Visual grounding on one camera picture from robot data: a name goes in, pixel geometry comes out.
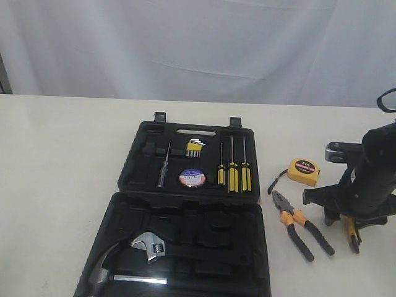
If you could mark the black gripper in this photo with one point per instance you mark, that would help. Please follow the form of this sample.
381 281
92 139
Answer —
364 193

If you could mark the yellow utility knife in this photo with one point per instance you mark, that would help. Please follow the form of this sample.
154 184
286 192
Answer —
353 236

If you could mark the orange black combination pliers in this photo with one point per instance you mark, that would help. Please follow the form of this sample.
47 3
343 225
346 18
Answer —
289 216

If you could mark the yellow tape measure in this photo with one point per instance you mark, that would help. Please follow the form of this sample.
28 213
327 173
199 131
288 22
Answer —
301 170

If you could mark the black plastic tool case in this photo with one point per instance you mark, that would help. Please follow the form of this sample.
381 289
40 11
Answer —
208 217

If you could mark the black electrical tape roll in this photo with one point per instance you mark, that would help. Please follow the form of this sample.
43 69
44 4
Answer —
192 178

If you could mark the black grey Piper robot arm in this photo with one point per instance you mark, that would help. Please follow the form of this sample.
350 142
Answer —
378 149

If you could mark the right yellow black screwdriver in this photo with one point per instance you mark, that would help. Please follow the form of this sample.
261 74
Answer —
245 171

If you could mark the middle yellow black screwdriver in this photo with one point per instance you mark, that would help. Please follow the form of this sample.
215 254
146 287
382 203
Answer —
233 184

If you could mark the small yellow black screwdriver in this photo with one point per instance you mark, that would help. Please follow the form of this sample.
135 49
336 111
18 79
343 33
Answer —
221 169

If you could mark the white backdrop curtain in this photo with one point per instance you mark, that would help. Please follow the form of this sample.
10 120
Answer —
335 53

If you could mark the yellow hex key set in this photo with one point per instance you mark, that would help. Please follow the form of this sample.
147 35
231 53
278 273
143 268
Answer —
194 148

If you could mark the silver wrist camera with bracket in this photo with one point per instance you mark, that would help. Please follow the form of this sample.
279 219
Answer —
342 152

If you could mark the clear handle tester screwdriver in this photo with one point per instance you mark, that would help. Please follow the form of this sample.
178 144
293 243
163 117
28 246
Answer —
164 168

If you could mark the adjustable wrench black handle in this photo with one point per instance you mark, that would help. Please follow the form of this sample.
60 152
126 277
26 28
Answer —
156 247

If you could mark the black metal tripod frame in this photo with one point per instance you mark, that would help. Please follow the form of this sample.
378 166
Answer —
4 81

